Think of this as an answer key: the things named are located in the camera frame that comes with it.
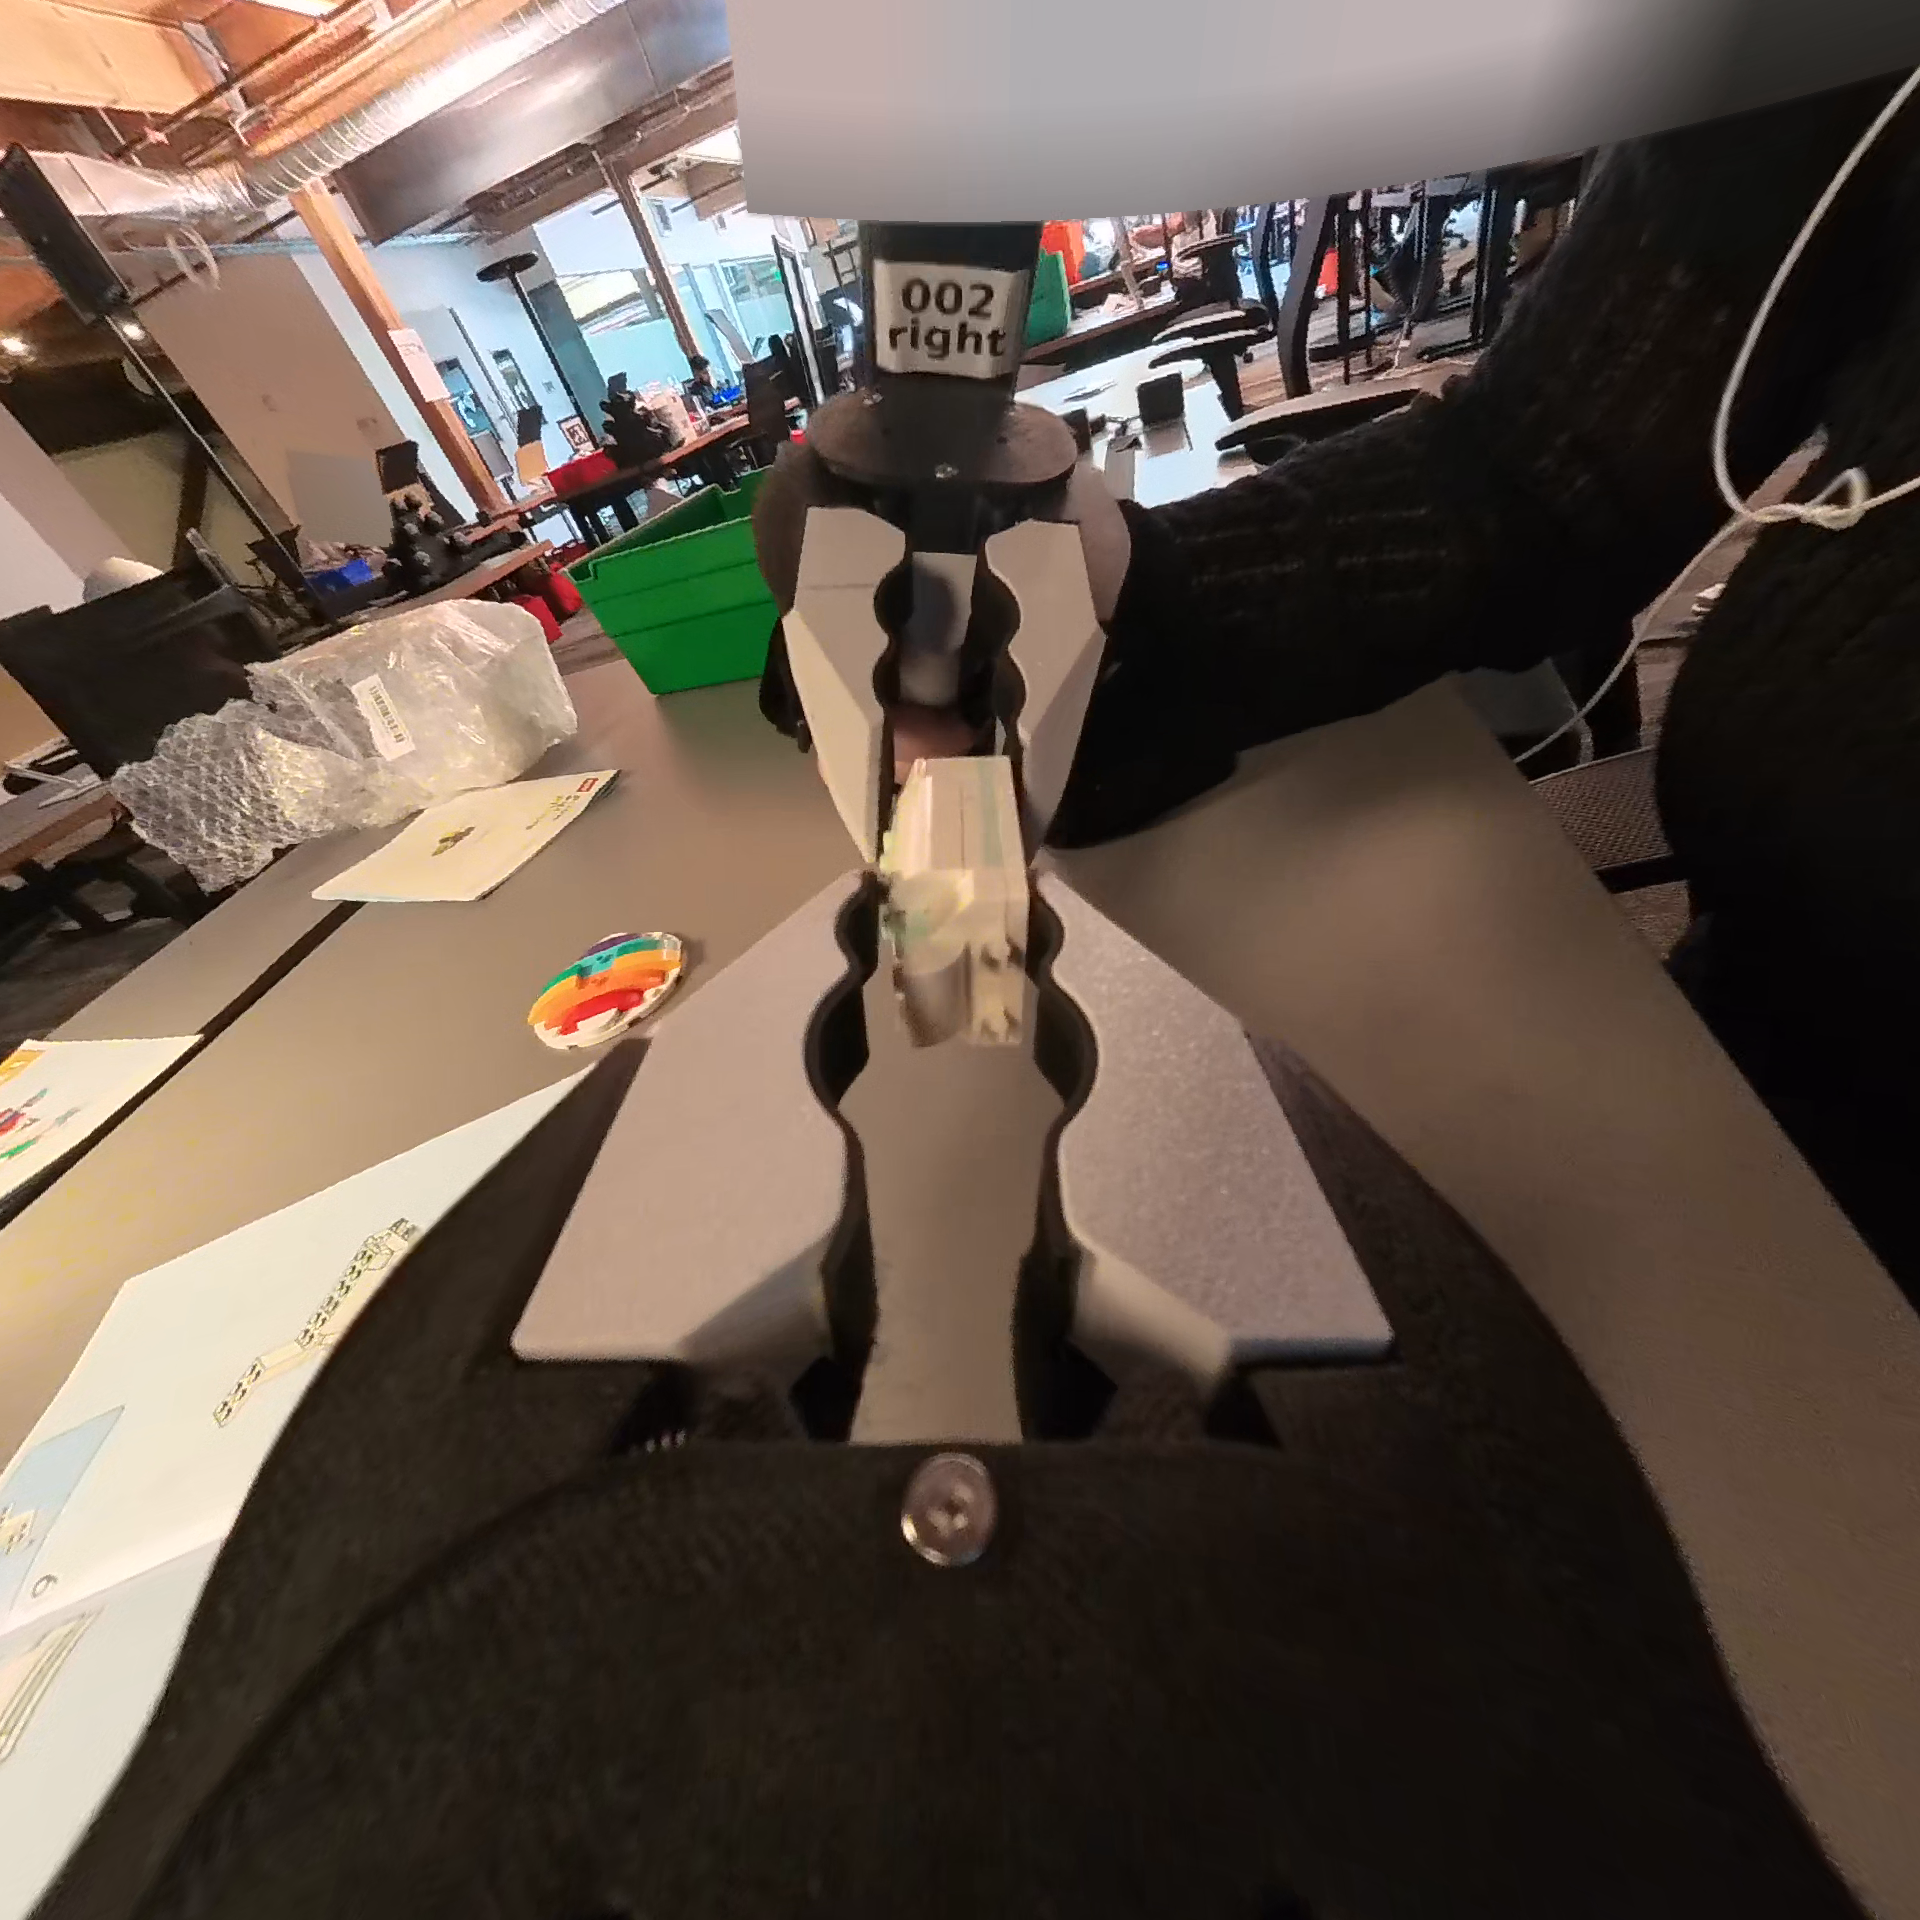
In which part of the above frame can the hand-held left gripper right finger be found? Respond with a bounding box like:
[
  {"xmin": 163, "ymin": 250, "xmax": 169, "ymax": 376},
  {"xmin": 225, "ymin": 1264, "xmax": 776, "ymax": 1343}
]
[{"xmin": 1019, "ymin": 873, "xmax": 1396, "ymax": 1393}]

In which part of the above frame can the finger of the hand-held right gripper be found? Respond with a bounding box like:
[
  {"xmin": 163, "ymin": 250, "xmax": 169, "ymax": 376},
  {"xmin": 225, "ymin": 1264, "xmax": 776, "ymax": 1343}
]
[
  {"xmin": 779, "ymin": 508, "xmax": 914, "ymax": 873},
  {"xmin": 984, "ymin": 514, "xmax": 1116, "ymax": 863}
]

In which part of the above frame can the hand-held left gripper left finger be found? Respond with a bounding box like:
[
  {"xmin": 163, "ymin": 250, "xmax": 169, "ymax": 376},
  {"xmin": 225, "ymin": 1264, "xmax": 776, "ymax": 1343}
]
[{"xmin": 511, "ymin": 873, "xmax": 881, "ymax": 1366}]

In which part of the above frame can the white lego brick assembly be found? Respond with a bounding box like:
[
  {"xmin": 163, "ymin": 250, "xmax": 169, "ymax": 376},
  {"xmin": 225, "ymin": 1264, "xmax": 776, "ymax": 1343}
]
[{"xmin": 878, "ymin": 753, "xmax": 1038, "ymax": 1049}]

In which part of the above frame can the round rainbow lego model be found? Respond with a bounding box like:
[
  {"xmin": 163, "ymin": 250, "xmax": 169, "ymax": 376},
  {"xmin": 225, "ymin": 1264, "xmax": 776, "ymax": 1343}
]
[{"xmin": 529, "ymin": 930, "xmax": 689, "ymax": 1049}]

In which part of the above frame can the open lego instruction booklet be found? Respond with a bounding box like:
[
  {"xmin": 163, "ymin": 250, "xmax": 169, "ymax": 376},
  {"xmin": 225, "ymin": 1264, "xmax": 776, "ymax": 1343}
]
[{"xmin": 0, "ymin": 1066, "xmax": 599, "ymax": 1912}]

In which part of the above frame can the green plastic bin stack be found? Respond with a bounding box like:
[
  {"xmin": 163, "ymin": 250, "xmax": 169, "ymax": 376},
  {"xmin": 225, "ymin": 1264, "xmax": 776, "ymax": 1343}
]
[{"xmin": 568, "ymin": 477, "xmax": 784, "ymax": 697}]

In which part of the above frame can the grey background desk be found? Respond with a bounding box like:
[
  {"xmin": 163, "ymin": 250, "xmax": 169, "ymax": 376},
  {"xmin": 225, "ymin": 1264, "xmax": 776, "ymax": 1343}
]
[{"xmin": 1019, "ymin": 336, "xmax": 1442, "ymax": 504}]

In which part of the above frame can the black swivel chair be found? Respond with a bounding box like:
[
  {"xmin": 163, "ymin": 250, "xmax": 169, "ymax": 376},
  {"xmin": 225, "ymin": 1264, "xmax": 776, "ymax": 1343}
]
[{"xmin": 1212, "ymin": 374, "xmax": 1426, "ymax": 458}]

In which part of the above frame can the closed white instruction booklet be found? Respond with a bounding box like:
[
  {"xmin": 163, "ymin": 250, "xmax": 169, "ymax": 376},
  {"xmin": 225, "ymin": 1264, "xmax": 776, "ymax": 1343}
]
[{"xmin": 311, "ymin": 767, "xmax": 620, "ymax": 904}]

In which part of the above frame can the clear bubble wrap bag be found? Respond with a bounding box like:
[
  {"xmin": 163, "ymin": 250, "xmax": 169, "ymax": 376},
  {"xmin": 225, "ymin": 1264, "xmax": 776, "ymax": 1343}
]
[{"xmin": 113, "ymin": 598, "xmax": 579, "ymax": 889}]

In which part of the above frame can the black mesh office chair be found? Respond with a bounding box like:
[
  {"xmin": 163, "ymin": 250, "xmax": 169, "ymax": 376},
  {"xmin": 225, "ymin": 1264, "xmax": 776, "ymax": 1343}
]
[{"xmin": 1530, "ymin": 742, "xmax": 1690, "ymax": 917}]

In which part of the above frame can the small printed leaflet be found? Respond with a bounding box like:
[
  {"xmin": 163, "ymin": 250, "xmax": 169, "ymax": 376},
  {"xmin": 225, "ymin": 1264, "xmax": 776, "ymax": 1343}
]
[{"xmin": 0, "ymin": 1036, "xmax": 203, "ymax": 1201}]

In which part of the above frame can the person's black sweater torso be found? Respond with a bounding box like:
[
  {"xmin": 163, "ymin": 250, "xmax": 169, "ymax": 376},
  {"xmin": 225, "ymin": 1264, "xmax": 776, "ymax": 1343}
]
[{"xmin": 1500, "ymin": 66, "xmax": 1920, "ymax": 1201}]

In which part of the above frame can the black light stand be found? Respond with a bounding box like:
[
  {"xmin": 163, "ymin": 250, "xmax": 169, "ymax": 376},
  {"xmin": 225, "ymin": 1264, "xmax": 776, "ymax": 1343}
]
[{"xmin": 0, "ymin": 141, "xmax": 338, "ymax": 624}]

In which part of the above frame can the thin white cord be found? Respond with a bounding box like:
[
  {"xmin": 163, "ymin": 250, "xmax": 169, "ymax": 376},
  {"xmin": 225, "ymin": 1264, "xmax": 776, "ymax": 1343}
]
[{"xmin": 1515, "ymin": 66, "xmax": 1920, "ymax": 767}]

